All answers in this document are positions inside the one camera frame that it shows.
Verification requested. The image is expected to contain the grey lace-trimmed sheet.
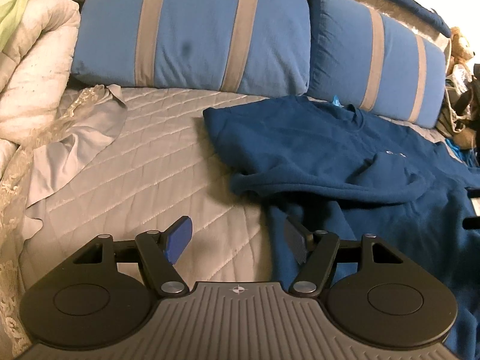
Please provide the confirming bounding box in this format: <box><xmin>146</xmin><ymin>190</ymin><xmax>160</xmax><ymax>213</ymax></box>
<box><xmin>0</xmin><ymin>83</ymin><xmax>129</xmax><ymax>351</ymax></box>

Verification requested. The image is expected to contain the white plastic bag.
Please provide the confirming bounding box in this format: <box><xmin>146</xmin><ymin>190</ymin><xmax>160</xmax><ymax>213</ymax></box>
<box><xmin>445</xmin><ymin>63</ymin><xmax>478</xmax><ymax>96</ymax></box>

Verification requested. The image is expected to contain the cyan cloth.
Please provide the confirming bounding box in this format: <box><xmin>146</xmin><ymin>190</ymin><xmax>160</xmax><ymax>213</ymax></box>
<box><xmin>445</xmin><ymin>138</ymin><xmax>468</xmax><ymax>163</ymax></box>

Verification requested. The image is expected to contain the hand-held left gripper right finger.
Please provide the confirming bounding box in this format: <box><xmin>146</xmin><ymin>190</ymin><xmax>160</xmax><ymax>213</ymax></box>
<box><xmin>283</xmin><ymin>215</ymin><xmax>408</xmax><ymax>295</ymax></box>

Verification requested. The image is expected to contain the brown teddy bear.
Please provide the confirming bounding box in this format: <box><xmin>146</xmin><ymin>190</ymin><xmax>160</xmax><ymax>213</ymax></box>
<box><xmin>445</xmin><ymin>26</ymin><xmax>475</xmax><ymax>76</ymax></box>

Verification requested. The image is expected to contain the white puffy comforter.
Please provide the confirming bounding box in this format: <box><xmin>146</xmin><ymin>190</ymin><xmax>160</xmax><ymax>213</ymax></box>
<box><xmin>0</xmin><ymin>0</ymin><xmax>82</xmax><ymax>149</ymax></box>

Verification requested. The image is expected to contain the dark blue sweatshirt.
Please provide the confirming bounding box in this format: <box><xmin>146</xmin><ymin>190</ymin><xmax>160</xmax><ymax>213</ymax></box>
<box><xmin>202</xmin><ymin>95</ymin><xmax>480</xmax><ymax>360</ymax></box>

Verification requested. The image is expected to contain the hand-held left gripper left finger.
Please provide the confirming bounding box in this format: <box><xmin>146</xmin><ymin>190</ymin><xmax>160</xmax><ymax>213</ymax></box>
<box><xmin>71</xmin><ymin>215</ymin><xmax>194</xmax><ymax>297</ymax></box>

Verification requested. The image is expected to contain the blue grey-striped pillow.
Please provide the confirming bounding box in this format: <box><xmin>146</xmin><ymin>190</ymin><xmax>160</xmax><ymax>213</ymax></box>
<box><xmin>305</xmin><ymin>0</ymin><xmax>451</xmax><ymax>130</ymax></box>
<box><xmin>70</xmin><ymin>0</ymin><xmax>311</xmax><ymax>96</ymax></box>

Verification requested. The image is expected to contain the lime green cloth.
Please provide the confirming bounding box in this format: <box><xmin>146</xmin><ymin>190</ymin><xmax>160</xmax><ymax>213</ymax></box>
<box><xmin>0</xmin><ymin>0</ymin><xmax>40</xmax><ymax>52</ymax></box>

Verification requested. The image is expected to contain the navy blue cloth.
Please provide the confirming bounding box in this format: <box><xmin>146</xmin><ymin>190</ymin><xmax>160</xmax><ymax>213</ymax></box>
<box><xmin>349</xmin><ymin>0</ymin><xmax>453</xmax><ymax>39</ymax></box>

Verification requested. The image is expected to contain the grey quilted bedspread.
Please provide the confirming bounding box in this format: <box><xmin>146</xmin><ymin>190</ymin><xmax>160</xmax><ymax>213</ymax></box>
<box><xmin>17</xmin><ymin>85</ymin><xmax>452</xmax><ymax>297</ymax></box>

